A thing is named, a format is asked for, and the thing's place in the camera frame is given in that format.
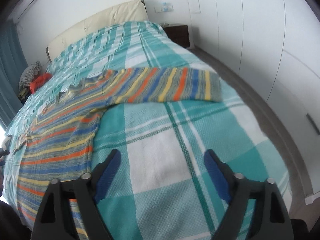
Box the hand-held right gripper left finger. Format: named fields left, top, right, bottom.
left=30, top=149, right=122, bottom=240

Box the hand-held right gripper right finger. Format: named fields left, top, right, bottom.
left=204, top=149, right=292, bottom=240

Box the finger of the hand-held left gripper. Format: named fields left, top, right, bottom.
left=0, top=134, right=12, bottom=167

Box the striped knit sweater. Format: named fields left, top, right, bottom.
left=16, top=67, right=222, bottom=235

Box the green cloth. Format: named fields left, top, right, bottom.
left=17, top=87, right=32, bottom=99

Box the bed with teal plaid cover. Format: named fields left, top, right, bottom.
left=0, top=21, right=292, bottom=240

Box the red cloth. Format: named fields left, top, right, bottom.
left=30, top=73, right=52, bottom=94

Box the grey patterned cushion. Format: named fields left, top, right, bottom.
left=19, top=61, right=42, bottom=90

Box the teal curtain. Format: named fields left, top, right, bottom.
left=0, top=21, right=30, bottom=130

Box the white air conditioner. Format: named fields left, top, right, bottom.
left=7, top=0, right=48, bottom=22

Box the dark wooden nightstand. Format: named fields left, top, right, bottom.
left=160, top=24, right=190, bottom=48

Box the cream padded headboard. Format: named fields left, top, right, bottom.
left=46, top=0, right=150, bottom=63

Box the white wardrobe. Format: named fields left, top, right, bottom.
left=184, top=0, right=320, bottom=205

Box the white wall switch panel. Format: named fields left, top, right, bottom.
left=154, top=3, right=173, bottom=13

